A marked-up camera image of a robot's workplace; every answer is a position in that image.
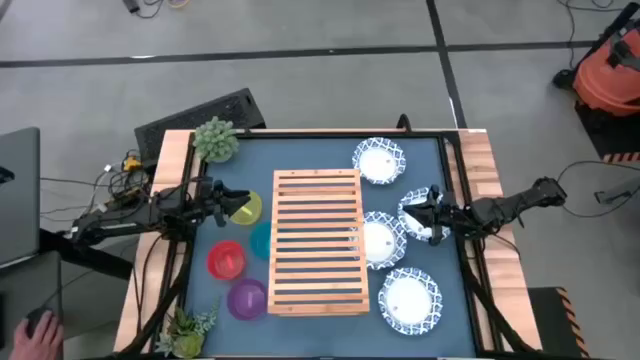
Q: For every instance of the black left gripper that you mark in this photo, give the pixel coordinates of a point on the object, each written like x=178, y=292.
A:
x=212, y=202

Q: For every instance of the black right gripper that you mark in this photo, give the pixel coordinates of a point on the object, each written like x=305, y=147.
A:
x=440, y=215

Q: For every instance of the blue patterned paper bowl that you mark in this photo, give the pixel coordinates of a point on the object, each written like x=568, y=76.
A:
x=382, y=242
x=410, y=301
x=419, y=232
x=379, y=162

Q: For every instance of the yellow plastic bowl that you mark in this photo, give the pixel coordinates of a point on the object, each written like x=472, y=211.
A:
x=251, y=214

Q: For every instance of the teal plastic bowl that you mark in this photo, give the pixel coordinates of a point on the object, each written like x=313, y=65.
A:
x=261, y=241

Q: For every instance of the red plastic bowl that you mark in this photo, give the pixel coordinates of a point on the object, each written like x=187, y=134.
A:
x=225, y=260

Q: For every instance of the purple plastic bowl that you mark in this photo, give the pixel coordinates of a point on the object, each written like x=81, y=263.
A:
x=247, y=300

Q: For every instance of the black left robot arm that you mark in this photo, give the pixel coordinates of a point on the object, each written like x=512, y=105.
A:
x=125, y=217

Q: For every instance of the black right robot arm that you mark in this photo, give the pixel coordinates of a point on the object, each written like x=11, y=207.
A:
x=505, y=205

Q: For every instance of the wooden slatted shelf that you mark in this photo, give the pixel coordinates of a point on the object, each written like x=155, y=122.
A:
x=320, y=307

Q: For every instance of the round green succulent plant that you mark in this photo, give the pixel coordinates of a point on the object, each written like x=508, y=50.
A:
x=216, y=140

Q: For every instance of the black table clamp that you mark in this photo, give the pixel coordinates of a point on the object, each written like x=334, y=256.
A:
x=404, y=122

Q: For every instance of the mixed spiky succulent plant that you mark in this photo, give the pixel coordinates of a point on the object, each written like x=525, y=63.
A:
x=187, y=335

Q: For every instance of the blue table mat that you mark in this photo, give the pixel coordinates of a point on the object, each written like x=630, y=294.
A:
x=320, y=340

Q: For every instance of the black hazard-striped floor mat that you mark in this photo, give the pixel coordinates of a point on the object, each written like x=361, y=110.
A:
x=607, y=140
x=547, y=320

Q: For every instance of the grey laptop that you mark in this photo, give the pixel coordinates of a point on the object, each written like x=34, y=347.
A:
x=17, y=210

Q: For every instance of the black computer mouse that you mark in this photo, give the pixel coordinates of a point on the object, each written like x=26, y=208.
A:
x=37, y=315

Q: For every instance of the orange shop vacuum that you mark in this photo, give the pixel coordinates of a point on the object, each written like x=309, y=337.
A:
x=605, y=75

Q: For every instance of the black side desk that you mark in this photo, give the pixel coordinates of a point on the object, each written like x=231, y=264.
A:
x=15, y=290

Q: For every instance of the person's hand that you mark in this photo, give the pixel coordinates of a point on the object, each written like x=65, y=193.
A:
x=35, y=340

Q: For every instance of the black table frame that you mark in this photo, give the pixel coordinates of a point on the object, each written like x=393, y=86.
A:
x=325, y=135

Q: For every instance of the black rig support post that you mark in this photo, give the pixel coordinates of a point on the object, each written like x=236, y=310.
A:
x=160, y=305
x=492, y=305

